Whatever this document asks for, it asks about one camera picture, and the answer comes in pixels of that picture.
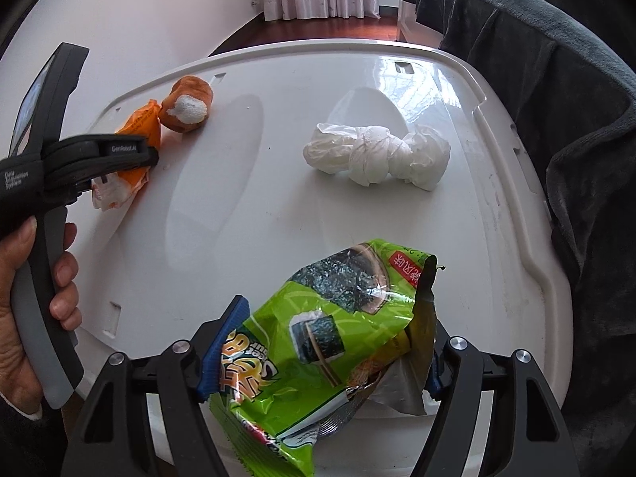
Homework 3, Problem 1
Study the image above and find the white bed frame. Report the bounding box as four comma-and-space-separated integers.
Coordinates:
397, 0, 443, 48

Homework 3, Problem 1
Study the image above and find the green seaweed snack bag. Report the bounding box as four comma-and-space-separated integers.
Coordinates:
209, 239, 438, 476

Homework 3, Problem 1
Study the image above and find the dark blue bed blanket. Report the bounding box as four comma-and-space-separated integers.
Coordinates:
402, 0, 635, 476

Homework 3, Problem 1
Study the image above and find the grey plastic bin lid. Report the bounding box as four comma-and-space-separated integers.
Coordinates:
66, 40, 572, 476

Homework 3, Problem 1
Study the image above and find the orange snack wrapper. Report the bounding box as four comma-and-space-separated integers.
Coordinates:
92, 99, 161, 211

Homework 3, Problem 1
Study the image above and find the left hand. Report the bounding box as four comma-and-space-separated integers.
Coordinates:
1, 208, 84, 416

